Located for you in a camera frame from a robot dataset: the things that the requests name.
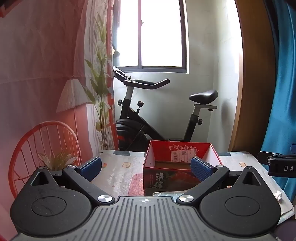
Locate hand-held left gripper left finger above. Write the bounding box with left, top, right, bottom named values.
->
left=30, top=156, right=115, bottom=206

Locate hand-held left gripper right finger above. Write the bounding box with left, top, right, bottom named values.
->
left=177, top=156, right=263, bottom=206

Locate red cardboard box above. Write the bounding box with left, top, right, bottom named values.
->
left=143, top=140, right=222, bottom=196

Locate patterned tablecloth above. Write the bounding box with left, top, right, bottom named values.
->
left=91, top=149, right=295, bottom=224

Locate blue curtain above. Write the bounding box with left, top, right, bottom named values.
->
left=261, top=0, right=296, bottom=205

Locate black exercise bike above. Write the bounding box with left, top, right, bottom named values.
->
left=112, top=66, right=218, bottom=151

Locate wooden door panel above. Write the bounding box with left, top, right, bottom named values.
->
left=228, top=0, right=282, bottom=153

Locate printed pink curtain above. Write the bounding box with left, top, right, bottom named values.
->
left=0, top=0, right=116, bottom=210

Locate window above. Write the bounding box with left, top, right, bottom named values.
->
left=113, top=0, right=189, bottom=74

